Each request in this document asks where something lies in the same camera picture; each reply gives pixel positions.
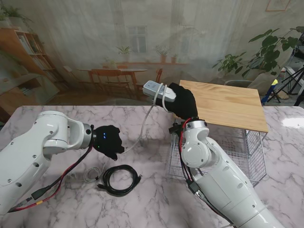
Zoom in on red black right arm cables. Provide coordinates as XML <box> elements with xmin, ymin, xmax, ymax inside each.
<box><xmin>168</xmin><ymin>117</ymin><xmax>233</xmax><ymax>226</ymax></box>

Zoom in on white power strip with cord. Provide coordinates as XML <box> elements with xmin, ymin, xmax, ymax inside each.
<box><xmin>124</xmin><ymin>80</ymin><xmax>177</xmax><ymax>153</ymax></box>

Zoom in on black cable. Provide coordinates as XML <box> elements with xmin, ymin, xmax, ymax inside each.
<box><xmin>96</xmin><ymin>164</ymin><xmax>143</xmax><ymax>197</ymax></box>

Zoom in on white coiled thin cable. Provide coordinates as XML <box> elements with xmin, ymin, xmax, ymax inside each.
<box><xmin>84</xmin><ymin>162</ymin><xmax>106</xmax><ymax>183</ymax></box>

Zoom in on wire rack with wooden top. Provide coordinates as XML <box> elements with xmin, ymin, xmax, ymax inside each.
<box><xmin>172</xmin><ymin>80</ymin><xmax>269</xmax><ymax>188</ymax></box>

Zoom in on black tripod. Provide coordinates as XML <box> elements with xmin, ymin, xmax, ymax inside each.
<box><xmin>281</xmin><ymin>66</ymin><xmax>304</xmax><ymax>106</ymax></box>

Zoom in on printed cafe scene backdrop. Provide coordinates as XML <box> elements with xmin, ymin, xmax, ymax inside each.
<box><xmin>0</xmin><ymin>0</ymin><xmax>304</xmax><ymax>107</ymax></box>

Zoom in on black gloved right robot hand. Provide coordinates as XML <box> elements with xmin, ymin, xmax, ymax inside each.
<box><xmin>162</xmin><ymin>83</ymin><xmax>199</xmax><ymax>122</ymax></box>

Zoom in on white wire mesh drawer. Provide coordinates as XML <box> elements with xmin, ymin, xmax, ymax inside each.
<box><xmin>167</xmin><ymin>133</ymin><xmax>261</xmax><ymax>188</ymax></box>

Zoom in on red black left arm cables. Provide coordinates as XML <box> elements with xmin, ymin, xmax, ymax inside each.
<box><xmin>8</xmin><ymin>144</ymin><xmax>95</xmax><ymax>213</ymax></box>

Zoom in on small blue black stand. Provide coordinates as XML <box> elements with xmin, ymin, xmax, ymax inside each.
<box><xmin>261</xmin><ymin>79</ymin><xmax>282</xmax><ymax>103</ymax></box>

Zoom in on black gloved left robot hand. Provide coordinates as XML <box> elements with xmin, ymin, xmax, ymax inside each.
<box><xmin>92</xmin><ymin>125</ymin><xmax>125</xmax><ymax>161</ymax></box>

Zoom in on red black arm cables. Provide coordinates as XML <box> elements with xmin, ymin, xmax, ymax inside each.
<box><xmin>8</xmin><ymin>144</ymin><xmax>95</xmax><ymax>213</ymax></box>
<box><xmin>168</xmin><ymin>117</ymin><xmax>233</xmax><ymax>226</ymax></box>

